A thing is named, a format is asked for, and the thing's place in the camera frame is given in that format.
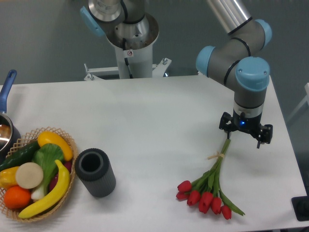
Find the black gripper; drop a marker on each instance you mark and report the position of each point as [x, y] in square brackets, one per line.
[252, 126]

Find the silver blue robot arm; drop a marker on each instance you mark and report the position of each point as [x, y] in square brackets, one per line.
[234, 65]

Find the red tulip bouquet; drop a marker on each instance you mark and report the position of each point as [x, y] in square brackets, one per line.
[206, 191]

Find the black device at edge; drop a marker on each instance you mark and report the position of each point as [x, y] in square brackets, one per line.
[301, 207]

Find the dark grey ribbed vase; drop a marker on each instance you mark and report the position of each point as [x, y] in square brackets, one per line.
[94, 169]

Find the purple red vegetable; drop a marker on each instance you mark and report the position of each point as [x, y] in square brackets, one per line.
[68, 165]

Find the yellow banana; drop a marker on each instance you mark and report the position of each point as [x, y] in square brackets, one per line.
[52, 197]

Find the yellow squash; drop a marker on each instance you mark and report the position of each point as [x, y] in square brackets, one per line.
[48, 137]

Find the green bok choy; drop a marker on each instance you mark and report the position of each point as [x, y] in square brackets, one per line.
[45, 157]

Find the woven wicker basket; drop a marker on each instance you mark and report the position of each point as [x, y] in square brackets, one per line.
[26, 139]

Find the green cucumber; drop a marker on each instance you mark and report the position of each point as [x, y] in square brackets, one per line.
[21, 156]

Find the beige round disc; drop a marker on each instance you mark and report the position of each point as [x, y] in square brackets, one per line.
[29, 175]

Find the orange fruit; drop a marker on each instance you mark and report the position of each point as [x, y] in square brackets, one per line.
[17, 197]

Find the yellow bell pepper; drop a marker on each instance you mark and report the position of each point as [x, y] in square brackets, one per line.
[7, 177]

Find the white frame at right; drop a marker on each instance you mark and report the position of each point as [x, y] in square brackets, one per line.
[300, 108]

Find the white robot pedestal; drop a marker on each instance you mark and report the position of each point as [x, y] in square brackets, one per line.
[133, 45]

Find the blue handled saucepan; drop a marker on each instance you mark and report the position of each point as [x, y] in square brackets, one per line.
[9, 134]

